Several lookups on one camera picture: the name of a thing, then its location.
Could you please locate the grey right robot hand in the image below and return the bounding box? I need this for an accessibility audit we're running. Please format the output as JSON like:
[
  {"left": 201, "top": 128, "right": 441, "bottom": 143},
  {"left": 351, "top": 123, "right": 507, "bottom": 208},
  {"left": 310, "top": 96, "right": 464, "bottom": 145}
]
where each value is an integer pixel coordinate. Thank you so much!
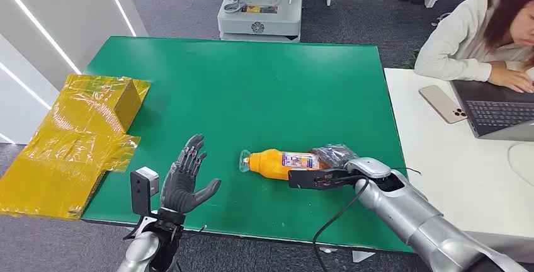
[{"left": 310, "top": 144, "right": 359, "bottom": 171}]

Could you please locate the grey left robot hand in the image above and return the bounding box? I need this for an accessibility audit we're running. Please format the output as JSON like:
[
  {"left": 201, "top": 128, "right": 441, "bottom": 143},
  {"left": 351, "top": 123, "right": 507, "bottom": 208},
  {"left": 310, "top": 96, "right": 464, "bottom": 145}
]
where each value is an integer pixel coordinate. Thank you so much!
[{"left": 160, "top": 133, "right": 222, "bottom": 215}]

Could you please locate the orange plastic bottle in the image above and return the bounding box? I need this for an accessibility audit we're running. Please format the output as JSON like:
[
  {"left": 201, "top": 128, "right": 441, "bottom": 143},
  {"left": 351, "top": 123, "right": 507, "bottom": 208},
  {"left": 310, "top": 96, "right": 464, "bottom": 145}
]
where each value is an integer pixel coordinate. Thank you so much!
[{"left": 239, "top": 149, "right": 334, "bottom": 181}]

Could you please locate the green table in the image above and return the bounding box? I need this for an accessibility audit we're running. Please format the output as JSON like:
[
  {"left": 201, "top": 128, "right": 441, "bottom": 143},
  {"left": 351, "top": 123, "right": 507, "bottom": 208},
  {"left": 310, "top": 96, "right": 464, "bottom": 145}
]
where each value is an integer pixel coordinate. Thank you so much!
[{"left": 81, "top": 35, "right": 414, "bottom": 253}]

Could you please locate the yellow taped cardboard box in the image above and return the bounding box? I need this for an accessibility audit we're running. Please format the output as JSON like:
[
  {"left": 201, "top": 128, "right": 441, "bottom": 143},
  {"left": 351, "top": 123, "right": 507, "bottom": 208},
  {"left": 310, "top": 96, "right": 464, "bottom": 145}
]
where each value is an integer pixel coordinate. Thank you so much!
[{"left": 0, "top": 74, "right": 152, "bottom": 221}]

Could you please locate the white desk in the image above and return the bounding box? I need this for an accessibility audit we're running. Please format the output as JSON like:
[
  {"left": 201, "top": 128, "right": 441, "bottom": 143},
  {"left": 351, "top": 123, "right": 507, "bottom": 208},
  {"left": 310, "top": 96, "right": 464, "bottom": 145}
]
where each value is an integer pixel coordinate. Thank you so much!
[{"left": 383, "top": 67, "right": 534, "bottom": 264}]

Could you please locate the beige smartphone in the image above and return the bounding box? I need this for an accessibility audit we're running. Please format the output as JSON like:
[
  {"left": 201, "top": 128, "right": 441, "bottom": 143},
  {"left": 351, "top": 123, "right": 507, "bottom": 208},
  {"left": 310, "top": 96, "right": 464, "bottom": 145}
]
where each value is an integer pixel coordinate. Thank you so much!
[{"left": 418, "top": 84, "right": 468, "bottom": 125}]

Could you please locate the grey wheeled machine base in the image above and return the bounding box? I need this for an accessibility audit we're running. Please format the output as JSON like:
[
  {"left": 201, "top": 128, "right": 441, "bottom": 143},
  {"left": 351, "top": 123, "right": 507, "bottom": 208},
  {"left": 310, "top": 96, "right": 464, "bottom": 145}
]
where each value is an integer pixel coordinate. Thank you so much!
[{"left": 217, "top": 0, "right": 305, "bottom": 43}]

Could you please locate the grey laptop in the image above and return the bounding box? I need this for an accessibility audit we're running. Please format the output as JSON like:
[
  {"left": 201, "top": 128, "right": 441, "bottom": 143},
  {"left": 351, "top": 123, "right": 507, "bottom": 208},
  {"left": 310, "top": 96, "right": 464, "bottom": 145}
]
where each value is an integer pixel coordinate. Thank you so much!
[{"left": 450, "top": 79, "right": 534, "bottom": 142}]

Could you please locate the person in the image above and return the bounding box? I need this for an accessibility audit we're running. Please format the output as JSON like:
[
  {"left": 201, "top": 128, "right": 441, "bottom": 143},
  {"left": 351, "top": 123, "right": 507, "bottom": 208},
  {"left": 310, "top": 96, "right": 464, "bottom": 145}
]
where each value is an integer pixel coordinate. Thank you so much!
[{"left": 414, "top": 0, "right": 534, "bottom": 94}]

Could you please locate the round white object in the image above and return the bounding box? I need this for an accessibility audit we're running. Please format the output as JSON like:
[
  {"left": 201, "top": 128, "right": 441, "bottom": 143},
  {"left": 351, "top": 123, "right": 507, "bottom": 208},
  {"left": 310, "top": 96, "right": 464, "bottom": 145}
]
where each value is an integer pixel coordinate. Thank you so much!
[{"left": 506, "top": 142, "right": 534, "bottom": 188}]

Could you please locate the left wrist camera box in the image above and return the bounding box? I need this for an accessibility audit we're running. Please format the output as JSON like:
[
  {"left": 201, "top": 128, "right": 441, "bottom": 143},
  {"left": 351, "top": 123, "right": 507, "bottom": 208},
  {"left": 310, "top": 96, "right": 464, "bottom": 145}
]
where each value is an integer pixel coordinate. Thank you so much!
[{"left": 129, "top": 167, "right": 161, "bottom": 217}]

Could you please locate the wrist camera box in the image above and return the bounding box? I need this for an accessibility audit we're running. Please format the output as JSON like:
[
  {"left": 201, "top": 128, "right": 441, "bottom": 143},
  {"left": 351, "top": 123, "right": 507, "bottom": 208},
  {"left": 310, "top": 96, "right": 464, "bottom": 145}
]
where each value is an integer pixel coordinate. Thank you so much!
[
  {"left": 288, "top": 168, "right": 356, "bottom": 191},
  {"left": 129, "top": 167, "right": 161, "bottom": 217}
]

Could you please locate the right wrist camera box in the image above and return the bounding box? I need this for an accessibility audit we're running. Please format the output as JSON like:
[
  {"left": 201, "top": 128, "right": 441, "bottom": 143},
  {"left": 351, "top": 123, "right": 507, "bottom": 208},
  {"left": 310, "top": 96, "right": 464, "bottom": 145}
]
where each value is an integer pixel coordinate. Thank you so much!
[{"left": 288, "top": 168, "right": 356, "bottom": 191}]

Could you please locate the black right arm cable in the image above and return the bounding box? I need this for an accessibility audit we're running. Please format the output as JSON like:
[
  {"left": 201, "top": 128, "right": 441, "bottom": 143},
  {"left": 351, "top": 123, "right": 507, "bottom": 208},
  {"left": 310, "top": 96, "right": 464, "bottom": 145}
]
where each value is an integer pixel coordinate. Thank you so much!
[{"left": 312, "top": 166, "right": 423, "bottom": 272}]

